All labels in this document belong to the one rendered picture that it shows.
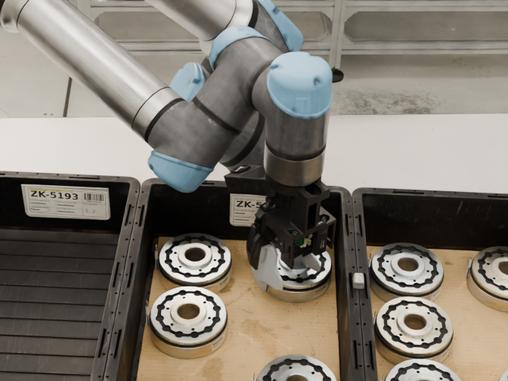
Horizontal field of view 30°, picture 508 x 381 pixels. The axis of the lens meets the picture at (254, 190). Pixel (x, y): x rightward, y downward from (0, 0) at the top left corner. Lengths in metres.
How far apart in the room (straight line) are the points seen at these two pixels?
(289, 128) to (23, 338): 0.46
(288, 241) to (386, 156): 0.65
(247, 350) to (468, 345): 0.30
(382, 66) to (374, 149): 1.60
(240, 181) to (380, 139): 0.64
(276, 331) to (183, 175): 0.26
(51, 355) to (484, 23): 2.78
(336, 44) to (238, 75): 2.10
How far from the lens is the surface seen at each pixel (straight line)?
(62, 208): 1.41
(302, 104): 1.09
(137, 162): 1.77
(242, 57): 1.17
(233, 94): 1.17
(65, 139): 1.84
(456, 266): 1.42
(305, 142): 1.12
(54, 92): 3.25
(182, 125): 1.19
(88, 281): 1.37
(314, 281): 1.32
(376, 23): 3.68
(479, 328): 1.34
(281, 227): 1.20
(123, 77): 1.23
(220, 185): 1.35
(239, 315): 1.31
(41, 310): 1.34
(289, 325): 1.30
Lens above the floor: 1.79
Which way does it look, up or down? 40 degrees down
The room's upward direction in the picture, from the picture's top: 2 degrees clockwise
